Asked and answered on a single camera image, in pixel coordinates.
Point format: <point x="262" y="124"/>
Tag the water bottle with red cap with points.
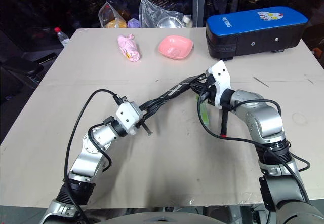
<point x="61" y="36"/>

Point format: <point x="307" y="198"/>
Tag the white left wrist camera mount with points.
<point x="126" y="116"/>

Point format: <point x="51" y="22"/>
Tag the blue and black padded case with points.
<point x="253" y="31"/>

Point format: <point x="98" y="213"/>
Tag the black marker with red cap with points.
<point x="224" y="122"/>

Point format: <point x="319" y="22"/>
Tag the pink plastic bowl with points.
<point x="175" y="47"/>

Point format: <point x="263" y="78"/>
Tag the pink rolled cloth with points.
<point x="129" y="47"/>

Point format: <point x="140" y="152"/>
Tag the grey vertical pole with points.
<point x="198" y="3"/>

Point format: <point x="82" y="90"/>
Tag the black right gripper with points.
<point x="209" y="93"/>

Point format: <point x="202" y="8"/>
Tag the small white bottle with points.
<point x="186" y="20"/>

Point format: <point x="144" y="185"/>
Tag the clear bag with orange contents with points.
<point x="112" y="16"/>

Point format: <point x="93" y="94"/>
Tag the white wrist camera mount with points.
<point x="126" y="116"/>
<point x="221" y="77"/>

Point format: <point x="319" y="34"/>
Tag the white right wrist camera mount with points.
<point x="221" y="77"/>

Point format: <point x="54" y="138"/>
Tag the green highlighter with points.
<point x="205" y="115"/>

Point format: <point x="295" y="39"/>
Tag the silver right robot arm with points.
<point x="265" y="122"/>

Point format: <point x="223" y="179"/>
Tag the black chair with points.
<point x="22" y="67"/>

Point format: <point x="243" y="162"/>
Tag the shiny metal bowl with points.
<point x="169" y="22"/>

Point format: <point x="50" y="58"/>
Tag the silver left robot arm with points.
<point x="86" y="160"/>

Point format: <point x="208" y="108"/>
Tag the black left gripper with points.
<point x="143" y="114"/>

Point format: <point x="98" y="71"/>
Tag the clear crumpled plastic bag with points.
<point x="154" y="12"/>

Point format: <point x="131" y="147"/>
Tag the purple plastic item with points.
<point x="133" y="23"/>

